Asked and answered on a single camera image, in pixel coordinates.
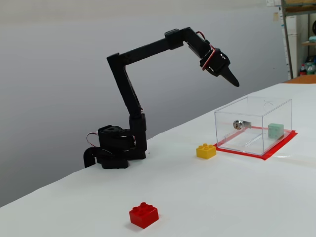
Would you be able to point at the red lego brick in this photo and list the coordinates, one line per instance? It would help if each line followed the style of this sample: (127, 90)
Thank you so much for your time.
(143, 217)

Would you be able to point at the paper label on wall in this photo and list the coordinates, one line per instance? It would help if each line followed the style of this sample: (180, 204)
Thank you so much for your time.
(275, 16)

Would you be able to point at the yellow lego brick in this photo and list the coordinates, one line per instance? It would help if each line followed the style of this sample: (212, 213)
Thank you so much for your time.
(206, 151)

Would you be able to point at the green lego brick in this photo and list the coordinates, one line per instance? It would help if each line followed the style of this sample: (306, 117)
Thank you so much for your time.
(276, 131)

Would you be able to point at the white cabinet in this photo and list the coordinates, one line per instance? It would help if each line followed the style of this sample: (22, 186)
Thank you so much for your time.
(293, 44)

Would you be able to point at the silver cam lock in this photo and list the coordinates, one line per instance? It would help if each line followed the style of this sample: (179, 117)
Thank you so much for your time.
(239, 125)

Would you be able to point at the orange table surface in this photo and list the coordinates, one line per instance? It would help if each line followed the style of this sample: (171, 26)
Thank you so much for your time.
(303, 79)

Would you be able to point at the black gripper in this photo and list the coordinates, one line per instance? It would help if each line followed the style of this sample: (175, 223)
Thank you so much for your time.
(220, 64)

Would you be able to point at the black table clamp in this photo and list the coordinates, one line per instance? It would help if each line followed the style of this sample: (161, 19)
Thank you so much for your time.
(89, 156)

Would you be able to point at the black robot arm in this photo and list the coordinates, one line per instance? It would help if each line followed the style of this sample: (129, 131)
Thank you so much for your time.
(123, 79)

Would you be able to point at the transparent plastic box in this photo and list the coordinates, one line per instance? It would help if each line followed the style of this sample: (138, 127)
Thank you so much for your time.
(247, 116)

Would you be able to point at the red tape square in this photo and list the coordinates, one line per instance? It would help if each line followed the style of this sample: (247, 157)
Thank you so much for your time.
(279, 148)

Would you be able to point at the teal object on shelf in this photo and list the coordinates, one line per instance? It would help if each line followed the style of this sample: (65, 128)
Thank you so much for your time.
(312, 39)

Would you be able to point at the dark soda bottle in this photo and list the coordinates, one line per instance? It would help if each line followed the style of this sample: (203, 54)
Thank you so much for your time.
(302, 70)

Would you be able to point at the green plastic bottle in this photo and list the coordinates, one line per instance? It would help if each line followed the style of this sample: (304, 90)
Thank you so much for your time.
(311, 67)

